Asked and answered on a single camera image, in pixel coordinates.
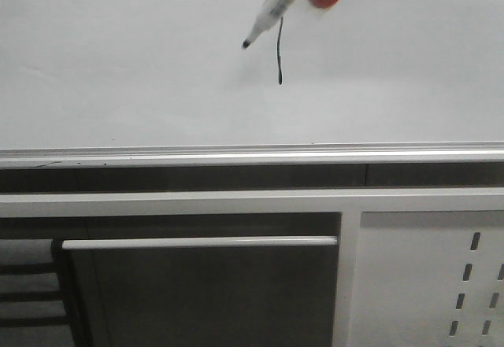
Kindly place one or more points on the white perforated metal panel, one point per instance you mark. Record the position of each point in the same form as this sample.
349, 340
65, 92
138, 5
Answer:
429, 279

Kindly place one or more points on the white whiteboard with aluminium frame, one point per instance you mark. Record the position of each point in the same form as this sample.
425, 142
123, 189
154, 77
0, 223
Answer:
145, 83

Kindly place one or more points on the grey panel with white rail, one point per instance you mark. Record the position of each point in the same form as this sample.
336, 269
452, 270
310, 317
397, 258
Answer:
237, 291

